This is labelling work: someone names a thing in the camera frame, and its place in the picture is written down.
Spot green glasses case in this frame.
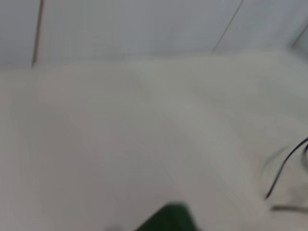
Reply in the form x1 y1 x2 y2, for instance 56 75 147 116
135 203 201 231

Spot black glasses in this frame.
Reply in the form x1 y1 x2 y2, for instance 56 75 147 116
264 136 308 213

